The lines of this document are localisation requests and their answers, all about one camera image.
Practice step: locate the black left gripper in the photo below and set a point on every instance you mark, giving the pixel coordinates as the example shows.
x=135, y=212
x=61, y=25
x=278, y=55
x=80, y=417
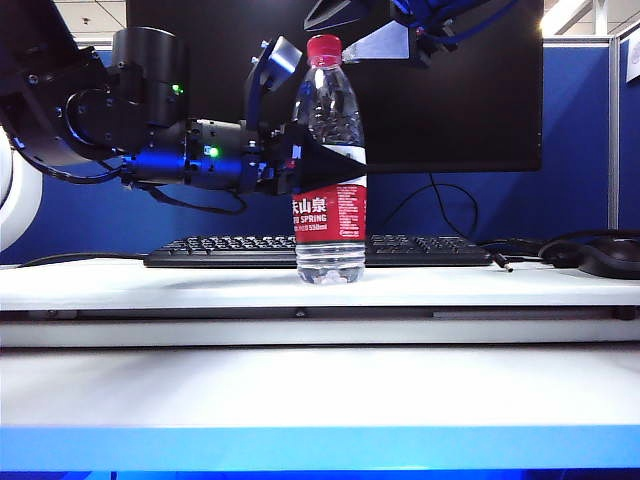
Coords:
x=270, y=170

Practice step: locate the black computer keyboard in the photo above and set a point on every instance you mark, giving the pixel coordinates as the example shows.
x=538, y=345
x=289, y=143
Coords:
x=425, y=250

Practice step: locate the red plastic bottle cap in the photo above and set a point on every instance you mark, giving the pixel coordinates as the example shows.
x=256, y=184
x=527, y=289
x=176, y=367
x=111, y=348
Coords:
x=325, y=45

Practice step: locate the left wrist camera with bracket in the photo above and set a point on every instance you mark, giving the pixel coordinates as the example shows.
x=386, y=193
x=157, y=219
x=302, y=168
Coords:
x=282, y=57

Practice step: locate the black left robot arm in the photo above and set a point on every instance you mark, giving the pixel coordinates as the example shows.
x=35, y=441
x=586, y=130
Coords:
x=145, y=75

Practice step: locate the black computer mouse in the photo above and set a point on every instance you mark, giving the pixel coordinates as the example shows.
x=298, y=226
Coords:
x=615, y=257

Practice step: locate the blue cubicle side partition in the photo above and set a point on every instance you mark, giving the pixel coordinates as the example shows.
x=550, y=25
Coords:
x=631, y=150

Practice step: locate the white paper sheet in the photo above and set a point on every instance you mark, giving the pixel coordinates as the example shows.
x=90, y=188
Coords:
x=634, y=62

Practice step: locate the white desk fan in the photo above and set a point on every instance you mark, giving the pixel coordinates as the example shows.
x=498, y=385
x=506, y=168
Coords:
x=25, y=210

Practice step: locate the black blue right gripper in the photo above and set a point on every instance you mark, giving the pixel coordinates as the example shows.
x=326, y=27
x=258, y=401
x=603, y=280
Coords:
x=430, y=35

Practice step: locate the black computer monitor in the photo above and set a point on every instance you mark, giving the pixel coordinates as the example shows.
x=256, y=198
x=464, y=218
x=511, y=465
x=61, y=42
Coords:
x=475, y=110

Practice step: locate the blue cubicle partition, grey frame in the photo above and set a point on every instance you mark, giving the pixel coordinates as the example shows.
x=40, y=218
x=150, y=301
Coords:
x=575, y=125

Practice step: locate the ceiling light panel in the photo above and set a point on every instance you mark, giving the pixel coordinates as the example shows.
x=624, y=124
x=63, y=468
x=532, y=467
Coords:
x=562, y=17

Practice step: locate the clear plastic water bottle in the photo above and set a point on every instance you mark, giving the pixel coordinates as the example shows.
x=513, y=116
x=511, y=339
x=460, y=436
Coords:
x=330, y=220

